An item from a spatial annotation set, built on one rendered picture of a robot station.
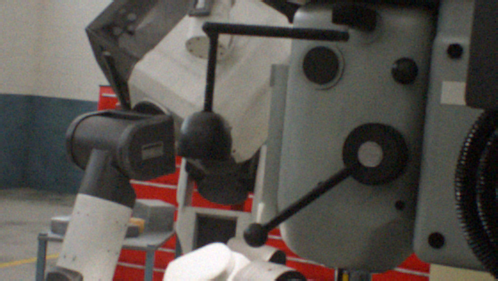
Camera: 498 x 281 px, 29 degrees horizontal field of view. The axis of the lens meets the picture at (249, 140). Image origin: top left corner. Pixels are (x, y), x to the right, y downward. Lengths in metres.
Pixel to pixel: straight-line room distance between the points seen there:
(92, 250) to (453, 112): 0.67
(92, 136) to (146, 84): 0.12
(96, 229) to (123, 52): 0.30
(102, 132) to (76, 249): 0.19
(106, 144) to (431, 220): 0.63
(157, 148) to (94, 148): 0.10
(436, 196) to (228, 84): 0.59
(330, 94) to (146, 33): 0.57
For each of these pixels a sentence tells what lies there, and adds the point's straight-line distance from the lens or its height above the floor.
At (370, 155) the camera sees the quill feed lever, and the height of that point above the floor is 1.45.
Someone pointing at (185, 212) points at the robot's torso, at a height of 1.26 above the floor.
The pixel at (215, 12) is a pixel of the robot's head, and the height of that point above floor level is 1.63.
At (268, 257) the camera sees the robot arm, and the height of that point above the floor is 1.28.
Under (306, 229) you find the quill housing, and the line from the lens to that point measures 1.17.
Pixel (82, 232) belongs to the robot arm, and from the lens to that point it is 1.53.
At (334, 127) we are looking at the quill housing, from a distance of 1.13.
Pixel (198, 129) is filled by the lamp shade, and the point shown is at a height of 1.46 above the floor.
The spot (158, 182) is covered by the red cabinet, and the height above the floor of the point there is 0.83.
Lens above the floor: 1.51
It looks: 3 degrees down
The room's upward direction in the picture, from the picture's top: 5 degrees clockwise
